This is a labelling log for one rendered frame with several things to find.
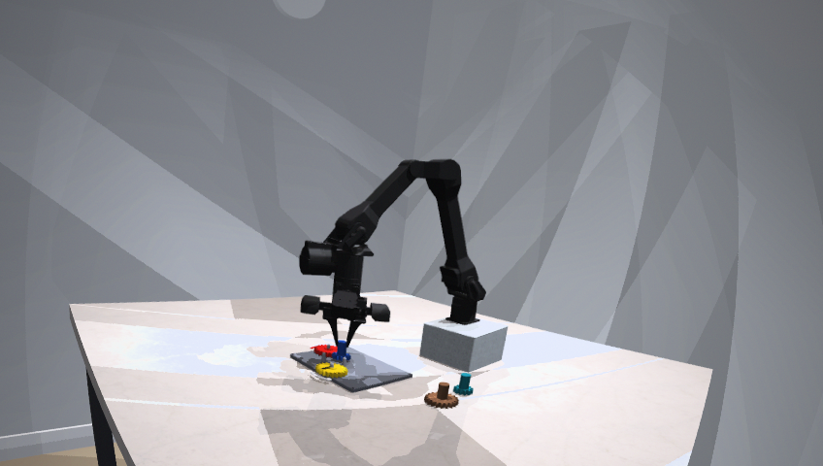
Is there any yellow gear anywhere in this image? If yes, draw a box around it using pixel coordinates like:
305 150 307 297
315 362 348 379

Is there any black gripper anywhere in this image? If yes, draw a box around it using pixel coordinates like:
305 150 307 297
300 276 390 348

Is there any red gear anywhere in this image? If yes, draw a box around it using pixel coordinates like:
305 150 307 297
314 345 338 357

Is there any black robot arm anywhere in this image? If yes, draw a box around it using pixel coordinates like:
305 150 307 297
299 159 486 325

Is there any brown gear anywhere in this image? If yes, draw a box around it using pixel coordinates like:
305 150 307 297
424 382 459 409

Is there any teal gear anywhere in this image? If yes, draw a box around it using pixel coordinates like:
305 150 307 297
453 373 474 396

